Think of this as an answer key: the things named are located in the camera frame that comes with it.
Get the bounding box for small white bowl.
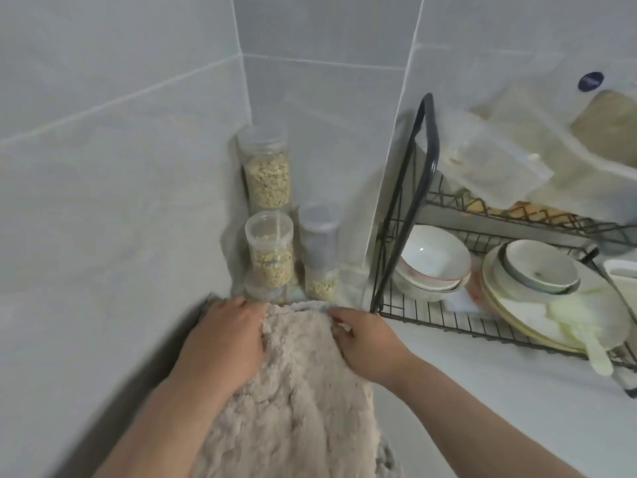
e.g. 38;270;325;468
490;243;583;300
502;239;582;295

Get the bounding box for beige checked towel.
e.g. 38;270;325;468
191;301;384;478

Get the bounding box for large clear food container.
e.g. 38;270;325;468
467;69;637;224

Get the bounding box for person's right hand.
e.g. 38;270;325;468
328;307;419;394

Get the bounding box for pile of fluffy cloths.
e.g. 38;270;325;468
271;299;407;478

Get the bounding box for yellow dish cloth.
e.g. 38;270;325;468
465;193;578;224

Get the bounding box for clear jar grey contents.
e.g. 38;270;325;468
297;203;341;270

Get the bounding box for person's left forearm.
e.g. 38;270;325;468
92;362;240;478

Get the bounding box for pale green rice paddle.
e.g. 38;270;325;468
547;295;614;378

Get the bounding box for short clear plastic jar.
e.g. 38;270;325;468
242;282;289;305

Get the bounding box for small bowls on plates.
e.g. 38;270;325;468
479;243;633;355

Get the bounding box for black wire dish rack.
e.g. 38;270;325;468
370;92;637;399

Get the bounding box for person's right forearm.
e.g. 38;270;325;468
388;353;588;478

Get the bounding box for tan lid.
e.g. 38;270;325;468
569;89;637;167

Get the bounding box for person's left hand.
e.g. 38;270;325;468
171;295;269;390

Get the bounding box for small clear jar of oats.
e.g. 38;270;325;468
303;263;342;302

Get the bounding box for white plastic basket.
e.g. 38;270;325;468
602;258;637;324

